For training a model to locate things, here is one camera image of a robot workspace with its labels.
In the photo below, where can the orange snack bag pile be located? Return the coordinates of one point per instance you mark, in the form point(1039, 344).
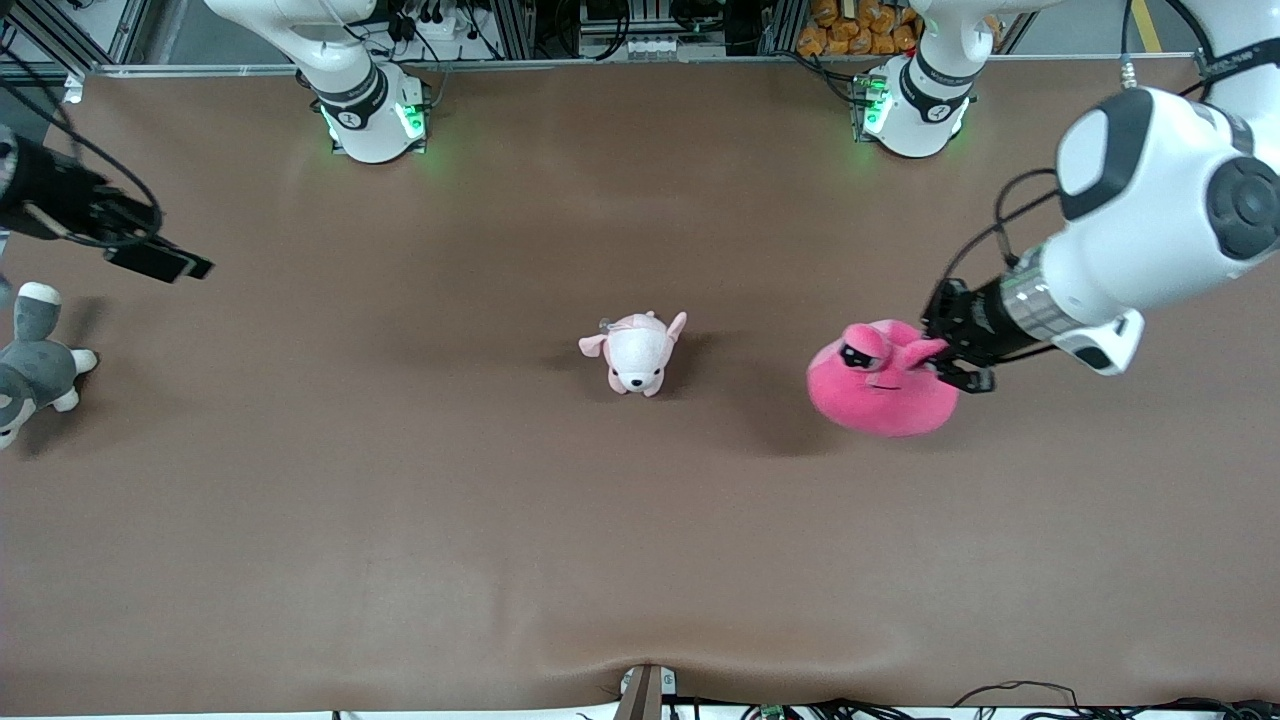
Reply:
point(860, 28)

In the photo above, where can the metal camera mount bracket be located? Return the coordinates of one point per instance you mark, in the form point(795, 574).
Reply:
point(642, 692)

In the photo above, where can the white power strip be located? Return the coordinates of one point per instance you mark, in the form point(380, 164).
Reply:
point(652, 47)

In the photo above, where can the white pink plush dog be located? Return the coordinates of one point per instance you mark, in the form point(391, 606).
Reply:
point(638, 355)

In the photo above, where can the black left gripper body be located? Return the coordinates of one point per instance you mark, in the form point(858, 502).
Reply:
point(972, 318)

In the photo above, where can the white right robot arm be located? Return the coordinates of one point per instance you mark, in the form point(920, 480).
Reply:
point(350, 60)

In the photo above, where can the hot pink plush slug toy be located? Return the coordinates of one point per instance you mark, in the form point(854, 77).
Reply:
point(880, 400)

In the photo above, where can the brown table mat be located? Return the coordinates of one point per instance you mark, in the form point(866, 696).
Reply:
point(640, 520)

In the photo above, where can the aluminium frame rail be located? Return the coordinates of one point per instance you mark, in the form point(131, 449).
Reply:
point(600, 63)

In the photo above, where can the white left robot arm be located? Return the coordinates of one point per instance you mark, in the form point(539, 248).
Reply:
point(1150, 200)

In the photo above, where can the grey white plush husky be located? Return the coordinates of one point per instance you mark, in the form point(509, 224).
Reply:
point(35, 365)

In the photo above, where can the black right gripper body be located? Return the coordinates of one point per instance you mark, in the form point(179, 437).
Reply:
point(52, 197)

